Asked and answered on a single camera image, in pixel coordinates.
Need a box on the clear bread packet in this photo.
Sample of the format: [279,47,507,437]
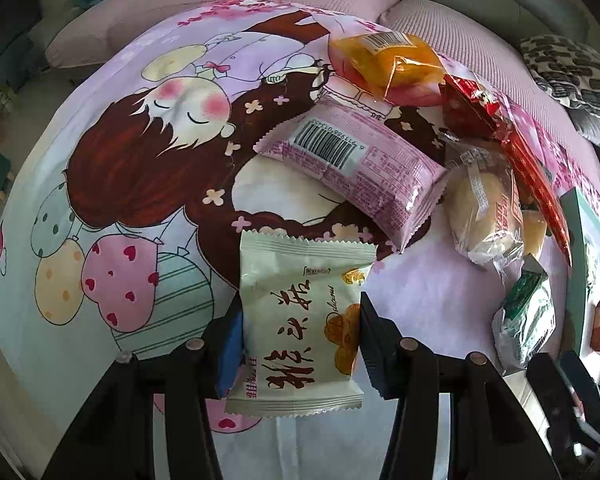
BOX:
[442,135,526,271]

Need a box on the green snack packet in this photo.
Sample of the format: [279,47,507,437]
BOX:
[491,255,556,377]

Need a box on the printed blanket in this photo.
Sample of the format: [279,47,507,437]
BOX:
[0,0,600,480]

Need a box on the orange snack packet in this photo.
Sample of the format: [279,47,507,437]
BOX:
[328,31,448,106]

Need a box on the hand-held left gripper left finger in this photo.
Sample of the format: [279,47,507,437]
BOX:
[42,305,246,480]

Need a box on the red white drink carton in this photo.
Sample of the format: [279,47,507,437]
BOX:
[439,74,511,141]

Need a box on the pink snack packet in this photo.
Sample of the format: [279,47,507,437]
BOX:
[254,97,451,253]

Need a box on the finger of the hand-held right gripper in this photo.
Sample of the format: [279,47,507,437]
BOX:
[526,352,563,411]

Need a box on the cream snack packet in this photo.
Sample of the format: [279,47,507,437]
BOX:
[225,230,378,416]

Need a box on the black white patterned pillow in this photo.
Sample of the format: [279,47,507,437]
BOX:
[520,35,600,111]

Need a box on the teal-edged cardboard box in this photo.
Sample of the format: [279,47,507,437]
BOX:
[560,187,600,391]

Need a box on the yellow jelly cup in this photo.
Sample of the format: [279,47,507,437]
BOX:
[522,210,548,261]

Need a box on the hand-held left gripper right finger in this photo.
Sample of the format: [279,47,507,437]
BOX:
[357,291,563,480]

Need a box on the red gold snack packet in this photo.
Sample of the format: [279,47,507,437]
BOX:
[500,125,573,267]

